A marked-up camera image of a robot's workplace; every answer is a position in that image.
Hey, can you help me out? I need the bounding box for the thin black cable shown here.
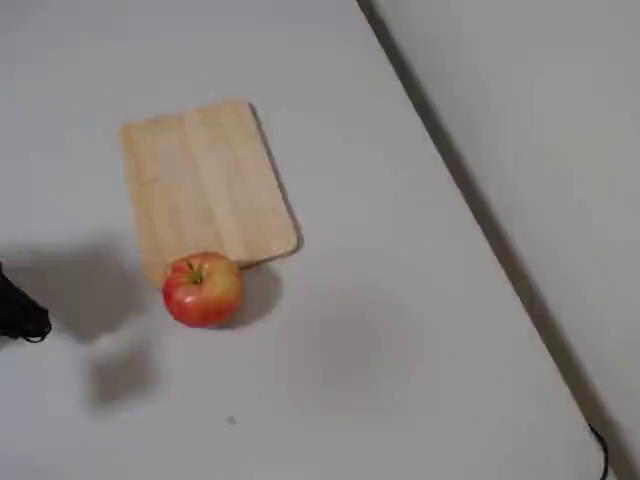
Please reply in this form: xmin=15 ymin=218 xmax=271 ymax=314
xmin=586 ymin=423 xmax=612 ymax=480

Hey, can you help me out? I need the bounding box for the light wooden cutting board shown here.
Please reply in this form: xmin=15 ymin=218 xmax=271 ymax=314
xmin=119 ymin=98 xmax=303 ymax=290

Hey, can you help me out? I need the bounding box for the red yellow apple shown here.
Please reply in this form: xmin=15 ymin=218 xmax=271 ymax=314
xmin=161 ymin=251 xmax=244 ymax=330

